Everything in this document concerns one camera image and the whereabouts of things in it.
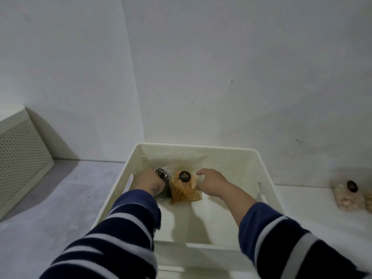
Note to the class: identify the clear bag of pastel puffs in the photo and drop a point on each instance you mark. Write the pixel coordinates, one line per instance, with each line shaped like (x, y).
(347, 199)

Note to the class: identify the white perforated storage basket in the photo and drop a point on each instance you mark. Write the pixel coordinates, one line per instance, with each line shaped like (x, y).
(226, 168)

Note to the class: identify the person's right forearm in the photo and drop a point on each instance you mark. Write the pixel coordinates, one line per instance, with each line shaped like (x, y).
(284, 246)

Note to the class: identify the clear bag of orange crackers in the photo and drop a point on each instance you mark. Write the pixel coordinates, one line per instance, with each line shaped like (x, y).
(183, 190)

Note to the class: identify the wooden frame marble table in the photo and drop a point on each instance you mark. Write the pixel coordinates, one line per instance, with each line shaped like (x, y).
(52, 206)

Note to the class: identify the person's left forearm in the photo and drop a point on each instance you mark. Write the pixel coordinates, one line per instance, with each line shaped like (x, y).
(122, 235)

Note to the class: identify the clear bag of yellow nuts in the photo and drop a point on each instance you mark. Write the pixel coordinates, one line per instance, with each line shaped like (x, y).
(369, 203)

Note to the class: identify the clear bag of dark cookies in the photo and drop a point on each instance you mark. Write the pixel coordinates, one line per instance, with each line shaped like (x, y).
(165, 178)

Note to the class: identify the white ribbed lidded bin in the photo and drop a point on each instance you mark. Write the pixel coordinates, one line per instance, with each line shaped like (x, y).
(20, 159)

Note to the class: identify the person's right hand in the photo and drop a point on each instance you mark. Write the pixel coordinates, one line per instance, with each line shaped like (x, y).
(215, 184)

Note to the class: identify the person's left hand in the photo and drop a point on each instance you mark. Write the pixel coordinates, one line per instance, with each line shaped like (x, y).
(149, 181)

